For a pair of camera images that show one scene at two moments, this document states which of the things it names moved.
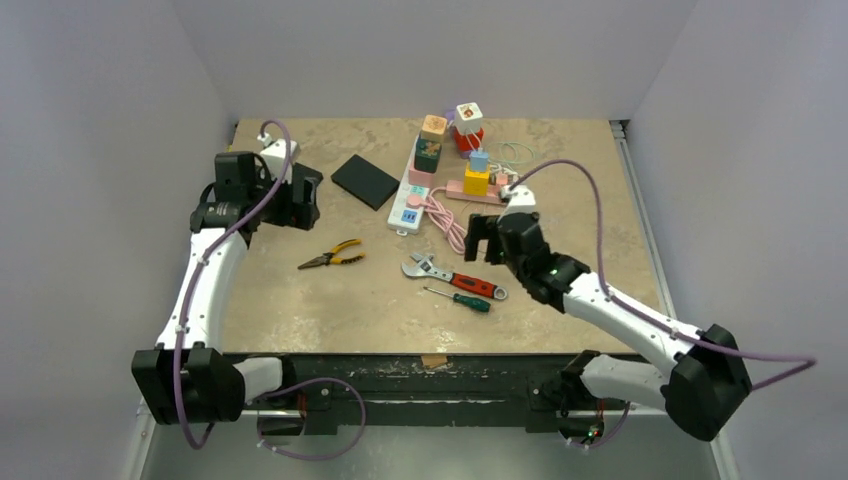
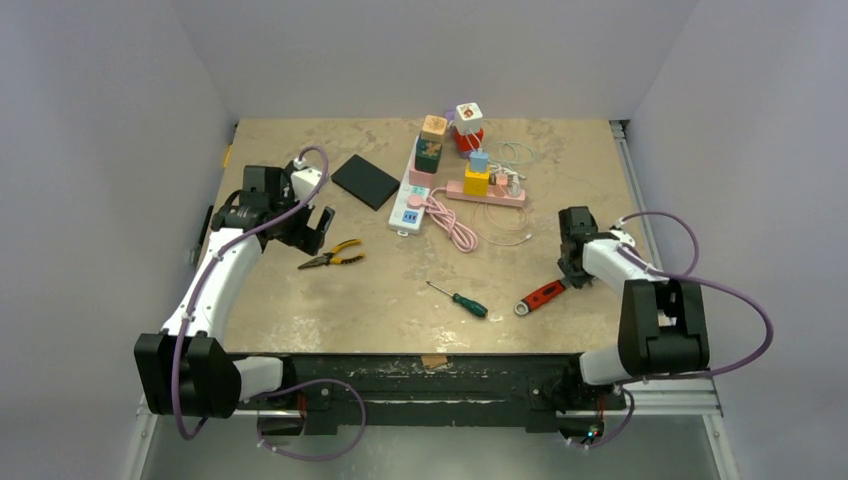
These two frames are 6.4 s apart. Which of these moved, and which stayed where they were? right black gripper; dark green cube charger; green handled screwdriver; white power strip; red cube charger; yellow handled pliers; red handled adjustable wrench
Moved: red handled adjustable wrench; right black gripper; green handled screwdriver
Stayed: dark green cube charger; red cube charger; yellow handled pliers; white power strip
